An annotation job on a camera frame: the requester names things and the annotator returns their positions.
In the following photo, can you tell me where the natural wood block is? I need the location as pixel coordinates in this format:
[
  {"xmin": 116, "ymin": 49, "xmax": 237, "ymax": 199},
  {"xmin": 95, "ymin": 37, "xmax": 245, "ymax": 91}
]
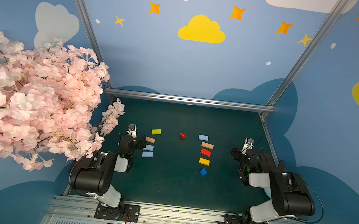
[
  {"xmin": 146, "ymin": 137, "xmax": 155, "ymax": 144},
  {"xmin": 201, "ymin": 142, "xmax": 214, "ymax": 150}
]

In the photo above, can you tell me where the lime green rectangular block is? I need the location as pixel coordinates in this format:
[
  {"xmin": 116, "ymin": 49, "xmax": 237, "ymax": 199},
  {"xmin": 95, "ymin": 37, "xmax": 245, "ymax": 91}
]
[{"xmin": 151, "ymin": 129, "xmax": 162, "ymax": 135}]

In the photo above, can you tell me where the light blue block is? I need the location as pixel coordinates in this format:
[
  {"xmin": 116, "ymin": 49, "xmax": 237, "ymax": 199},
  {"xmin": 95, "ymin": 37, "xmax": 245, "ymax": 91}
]
[
  {"xmin": 199, "ymin": 135, "xmax": 209, "ymax": 141},
  {"xmin": 142, "ymin": 151, "xmax": 153, "ymax": 158},
  {"xmin": 143, "ymin": 145, "xmax": 154, "ymax": 152}
]

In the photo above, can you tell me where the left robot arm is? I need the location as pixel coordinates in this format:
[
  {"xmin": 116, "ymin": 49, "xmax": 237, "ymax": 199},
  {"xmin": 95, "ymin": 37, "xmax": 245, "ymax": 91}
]
[{"xmin": 69, "ymin": 135, "xmax": 147, "ymax": 208}]

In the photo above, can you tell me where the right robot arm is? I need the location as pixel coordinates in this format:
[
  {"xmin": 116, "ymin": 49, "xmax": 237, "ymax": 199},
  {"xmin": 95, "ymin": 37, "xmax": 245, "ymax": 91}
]
[{"xmin": 231, "ymin": 147, "xmax": 316, "ymax": 224}]

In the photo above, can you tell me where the black rubber glove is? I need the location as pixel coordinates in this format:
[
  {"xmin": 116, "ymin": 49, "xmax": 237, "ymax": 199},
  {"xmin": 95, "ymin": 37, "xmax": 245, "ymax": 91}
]
[{"xmin": 257, "ymin": 151, "xmax": 285, "ymax": 173}]

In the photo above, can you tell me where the red rectangular block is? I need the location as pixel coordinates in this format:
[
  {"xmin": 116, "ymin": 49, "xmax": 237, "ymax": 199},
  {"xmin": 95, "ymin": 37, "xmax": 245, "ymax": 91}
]
[{"xmin": 200, "ymin": 148, "xmax": 211, "ymax": 157}]

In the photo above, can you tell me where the yellow rectangular block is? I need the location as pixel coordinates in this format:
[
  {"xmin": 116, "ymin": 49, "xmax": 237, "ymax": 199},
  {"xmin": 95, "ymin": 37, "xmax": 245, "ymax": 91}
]
[{"xmin": 199, "ymin": 158, "xmax": 210, "ymax": 166}]

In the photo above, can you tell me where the blue cube block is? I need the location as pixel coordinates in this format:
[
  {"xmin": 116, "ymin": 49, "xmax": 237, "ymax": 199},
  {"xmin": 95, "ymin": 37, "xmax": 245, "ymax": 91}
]
[{"xmin": 199, "ymin": 168, "xmax": 208, "ymax": 177}]

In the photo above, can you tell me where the pink cherry blossom tree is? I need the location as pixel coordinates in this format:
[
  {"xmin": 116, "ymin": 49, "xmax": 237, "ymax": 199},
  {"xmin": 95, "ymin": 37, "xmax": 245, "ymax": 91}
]
[{"xmin": 0, "ymin": 32, "xmax": 124, "ymax": 171}]

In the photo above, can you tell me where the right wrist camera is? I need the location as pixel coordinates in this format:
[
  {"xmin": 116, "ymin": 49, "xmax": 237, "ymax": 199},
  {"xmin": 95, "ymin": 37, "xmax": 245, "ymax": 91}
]
[{"xmin": 241, "ymin": 138, "xmax": 255, "ymax": 154}]

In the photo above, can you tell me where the aluminium back frame bar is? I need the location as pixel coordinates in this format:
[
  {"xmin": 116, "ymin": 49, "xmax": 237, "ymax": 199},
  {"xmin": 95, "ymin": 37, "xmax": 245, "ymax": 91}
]
[{"xmin": 105, "ymin": 88, "xmax": 275, "ymax": 113}]

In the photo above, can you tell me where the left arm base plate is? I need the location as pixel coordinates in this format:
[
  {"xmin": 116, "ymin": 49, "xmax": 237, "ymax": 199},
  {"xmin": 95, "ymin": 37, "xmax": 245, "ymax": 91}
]
[{"xmin": 94, "ymin": 204, "xmax": 141, "ymax": 223}]

